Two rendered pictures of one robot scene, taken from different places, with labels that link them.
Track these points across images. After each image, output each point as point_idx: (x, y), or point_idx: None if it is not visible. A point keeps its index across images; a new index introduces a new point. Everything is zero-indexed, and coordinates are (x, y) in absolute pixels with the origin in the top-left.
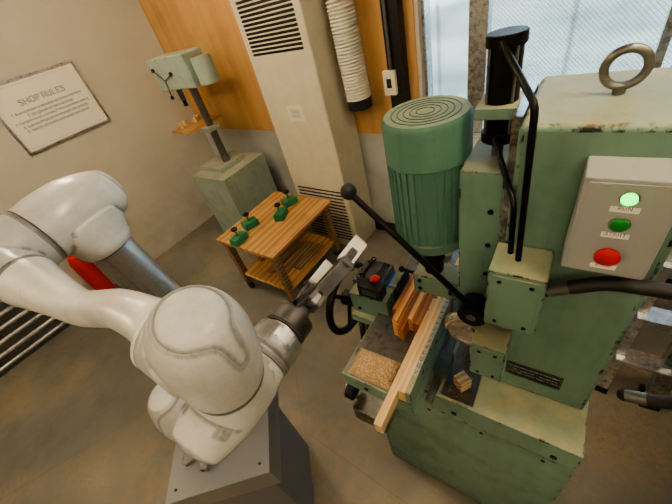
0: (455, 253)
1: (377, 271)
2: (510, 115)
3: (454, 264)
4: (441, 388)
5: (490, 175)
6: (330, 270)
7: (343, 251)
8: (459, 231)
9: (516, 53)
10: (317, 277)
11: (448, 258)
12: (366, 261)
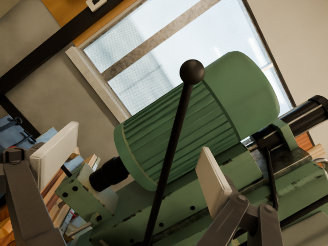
0: (76, 158)
1: (15, 141)
2: (293, 146)
3: (73, 169)
4: None
5: (257, 170)
6: (262, 235)
7: (224, 176)
8: (188, 184)
9: (323, 121)
10: (53, 157)
11: (70, 160)
12: (5, 117)
